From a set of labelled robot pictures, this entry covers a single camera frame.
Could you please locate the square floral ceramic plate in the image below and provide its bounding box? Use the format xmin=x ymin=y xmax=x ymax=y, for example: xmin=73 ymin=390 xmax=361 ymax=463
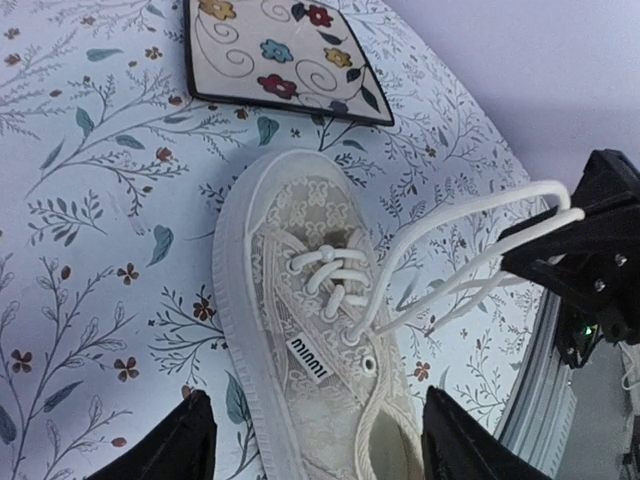
xmin=183 ymin=1 xmax=394 ymax=126

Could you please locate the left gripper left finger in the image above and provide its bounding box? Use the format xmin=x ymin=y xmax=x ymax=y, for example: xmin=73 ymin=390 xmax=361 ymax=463
xmin=90 ymin=390 xmax=216 ymax=480

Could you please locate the floral patterned table mat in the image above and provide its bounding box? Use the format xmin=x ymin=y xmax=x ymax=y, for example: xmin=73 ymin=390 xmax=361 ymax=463
xmin=1 ymin=1 xmax=529 ymax=479

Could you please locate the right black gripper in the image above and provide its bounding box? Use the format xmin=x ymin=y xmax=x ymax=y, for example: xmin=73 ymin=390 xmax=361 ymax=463
xmin=501 ymin=149 xmax=639 ymax=345

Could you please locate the aluminium front rail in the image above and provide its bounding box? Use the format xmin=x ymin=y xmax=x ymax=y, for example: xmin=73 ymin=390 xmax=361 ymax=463
xmin=492 ymin=289 xmax=640 ymax=480

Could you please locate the white shoelace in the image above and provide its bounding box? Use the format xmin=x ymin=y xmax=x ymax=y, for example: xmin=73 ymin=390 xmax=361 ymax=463
xmin=287 ymin=181 xmax=586 ymax=346

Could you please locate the cream lace sneaker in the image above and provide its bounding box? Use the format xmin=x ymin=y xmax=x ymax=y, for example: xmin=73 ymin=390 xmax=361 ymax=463
xmin=212 ymin=150 xmax=424 ymax=479

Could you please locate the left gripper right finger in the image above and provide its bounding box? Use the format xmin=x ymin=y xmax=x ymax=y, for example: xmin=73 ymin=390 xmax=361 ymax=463
xmin=421 ymin=386 xmax=549 ymax=480

